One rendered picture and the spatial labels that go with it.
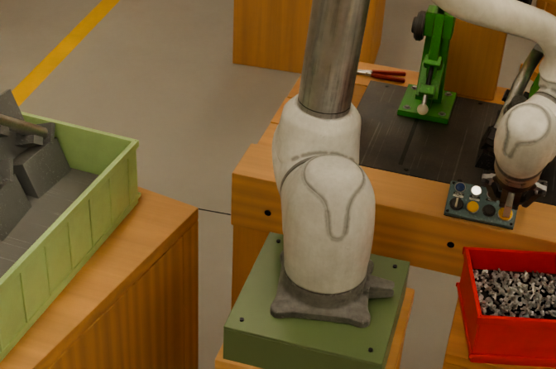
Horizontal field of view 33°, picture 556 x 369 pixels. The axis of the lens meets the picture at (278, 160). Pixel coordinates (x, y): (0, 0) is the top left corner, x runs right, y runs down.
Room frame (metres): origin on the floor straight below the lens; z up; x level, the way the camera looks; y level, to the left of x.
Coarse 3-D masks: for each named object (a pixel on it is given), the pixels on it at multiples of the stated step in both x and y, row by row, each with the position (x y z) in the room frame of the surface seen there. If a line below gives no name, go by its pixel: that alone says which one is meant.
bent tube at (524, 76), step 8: (536, 48) 1.91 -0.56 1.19; (528, 56) 1.99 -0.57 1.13; (536, 56) 1.96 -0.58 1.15; (528, 64) 1.99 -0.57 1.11; (536, 64) 1.98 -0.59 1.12; (520, 72) 1.99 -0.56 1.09; (528, 72) 1.98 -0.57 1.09; (520, 80) 1.98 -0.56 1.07; (528, 80) 1.98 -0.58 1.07; (512, 88) 1.97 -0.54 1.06; (520, 88) 1.97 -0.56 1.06; (512, 96) 1.95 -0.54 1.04; (504, 104) 1.95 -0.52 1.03; (496, 120) 1.92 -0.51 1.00
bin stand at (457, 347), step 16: (464, 336) 1.39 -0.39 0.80; (448, 352) 1.34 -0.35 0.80; (464, 352) 1.35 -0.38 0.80; (448, 368) 1.34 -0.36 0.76; (464, 368) 1.33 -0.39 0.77; (480, 368) 1.32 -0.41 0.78; (496, 368) 1.32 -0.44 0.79; (512, 368) 1.31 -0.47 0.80; (528, 368) 1.31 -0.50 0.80; (544, 368) 1.32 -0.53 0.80
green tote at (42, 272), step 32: (64, 128) 1.85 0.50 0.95; (96, 160) 1.83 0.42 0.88; (128, 160) 1.75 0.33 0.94; (96, 192) 1.62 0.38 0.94; (128, 192) 1.76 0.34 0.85; (64, 224) 1.49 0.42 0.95; (96, 224) 1.62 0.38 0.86; (32, 256) 1.39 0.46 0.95; (64, 256) 1.49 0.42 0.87; (0, 288) 1.29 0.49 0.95; (32, 288) 1.38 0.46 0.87; (64, 288) 1.48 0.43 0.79; (0, 320) 1.28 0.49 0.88; (32, 320) 1.36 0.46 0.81; (0, 352) 1.26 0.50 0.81
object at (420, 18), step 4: (420, 12) 2.15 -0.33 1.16; (424, 12) 2.15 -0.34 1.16; (420, 16) 2.14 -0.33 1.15; (424, 16) 2.14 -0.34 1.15; (416, 20) 2.13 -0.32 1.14; (420, 20) 2.13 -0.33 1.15; (424, 20) 2.13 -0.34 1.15; (412, 24) 2.14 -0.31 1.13; (416, 24) 2.13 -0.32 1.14; (420, 24) 2.12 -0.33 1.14; (412, 28) 2.14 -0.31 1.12; (416, 28) 2.12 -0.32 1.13; (420, 28) 2.12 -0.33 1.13; (412, 32) 2.14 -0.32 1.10; (416, 32) 2.12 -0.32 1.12; (420, 32) 2.12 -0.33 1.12; (416, 36) 2.12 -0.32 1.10; (420, 36) 2.12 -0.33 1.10; (416, 40) 2.13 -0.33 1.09; (420, 40) 2.14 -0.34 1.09
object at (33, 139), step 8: (0, 128) 1.72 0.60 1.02; (8, 128) 1.74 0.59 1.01; (0, 136) 1.73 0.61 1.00; (16, 136) 1.81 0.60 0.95; (24, 136) 1.80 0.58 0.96; (32, 136) 1.79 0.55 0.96; (16, 144) 1.80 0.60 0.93; (24, 144) 1.79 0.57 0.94; (32, 144) 1.79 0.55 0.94; (40, 144) 1.79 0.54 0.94
